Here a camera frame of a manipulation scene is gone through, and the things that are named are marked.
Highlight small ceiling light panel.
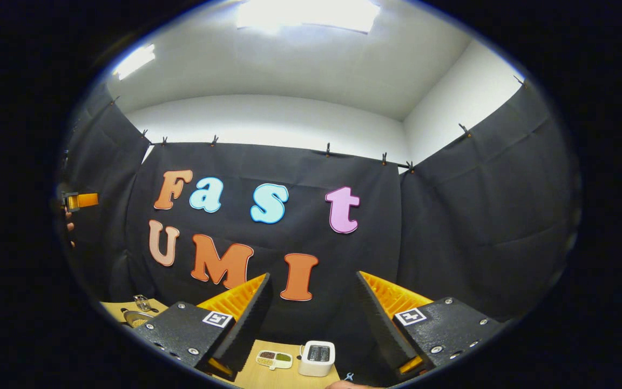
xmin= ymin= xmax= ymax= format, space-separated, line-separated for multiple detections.
xmin=112 ymin=44 xmax=156 ymax=81

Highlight steel pot with black handle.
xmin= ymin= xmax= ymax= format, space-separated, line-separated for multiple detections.
xmin=122 ymin=309 xmax=155 ymax=328

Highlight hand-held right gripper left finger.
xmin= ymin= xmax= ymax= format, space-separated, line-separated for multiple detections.
xmin=130 ymin=273 xmax=273 ymax=379

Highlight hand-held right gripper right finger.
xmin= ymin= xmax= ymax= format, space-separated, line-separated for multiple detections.
xmin=355 ymin=270 xmax=506 ymax=381

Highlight row of backdrop clips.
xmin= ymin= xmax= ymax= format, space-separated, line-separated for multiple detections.
xmin=109 ymin=76 xmax=528 ymax=173

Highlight white toaster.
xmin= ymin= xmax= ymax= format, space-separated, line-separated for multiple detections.
xmin=298 ymin=340 xmax=336 ymax=377

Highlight white divided bean tray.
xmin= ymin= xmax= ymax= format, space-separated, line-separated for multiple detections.
xmin=256 ymin=350 xmax=294 ymax=371

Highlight large ceiling light panel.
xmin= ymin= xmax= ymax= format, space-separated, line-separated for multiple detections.
xmin=235 ymin=0 xmax=382 ymax=34

